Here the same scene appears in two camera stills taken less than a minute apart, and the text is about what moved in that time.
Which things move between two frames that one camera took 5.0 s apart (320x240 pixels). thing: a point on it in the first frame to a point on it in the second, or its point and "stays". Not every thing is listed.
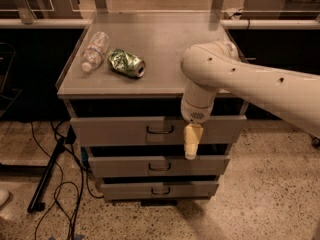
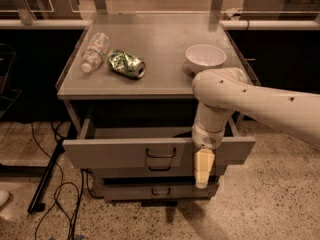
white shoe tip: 4,196 stays
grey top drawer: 154,131 to 127,148
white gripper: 195,114 to 208,139
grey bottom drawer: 158,191 stays
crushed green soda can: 126,63 stays
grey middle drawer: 202,166 stays
